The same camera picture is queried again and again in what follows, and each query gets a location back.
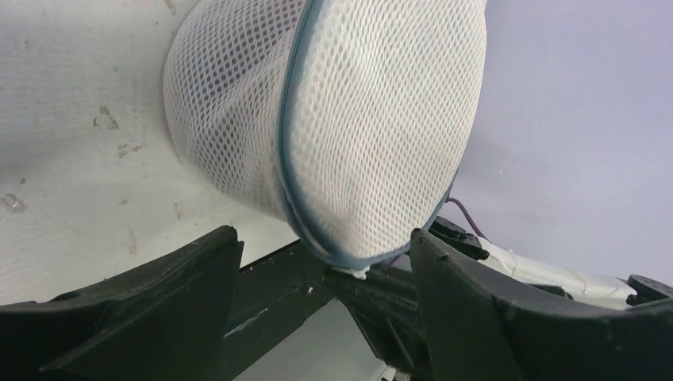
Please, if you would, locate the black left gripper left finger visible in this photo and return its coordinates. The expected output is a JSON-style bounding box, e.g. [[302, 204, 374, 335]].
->
[[1, 226, 244, 380]]

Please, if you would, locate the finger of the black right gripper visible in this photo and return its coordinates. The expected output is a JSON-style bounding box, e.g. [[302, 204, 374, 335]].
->
[[429, 217, 490, 260], [324, 265, 435, 380]]

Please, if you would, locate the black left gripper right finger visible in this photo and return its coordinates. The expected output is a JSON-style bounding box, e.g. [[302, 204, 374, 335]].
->
[[410, 229, 672, 380]]

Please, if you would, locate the white zipper pull tab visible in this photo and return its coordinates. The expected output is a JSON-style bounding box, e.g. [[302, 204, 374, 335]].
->
[[333, 266, 371, 280]]

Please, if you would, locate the white mesh laundry bag blue zipper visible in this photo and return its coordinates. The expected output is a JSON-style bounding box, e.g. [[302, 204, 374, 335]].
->
[[163, 1, 487, 270]]

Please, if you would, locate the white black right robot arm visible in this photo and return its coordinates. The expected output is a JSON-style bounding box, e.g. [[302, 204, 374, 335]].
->
[[325, 218, 672, 380]]

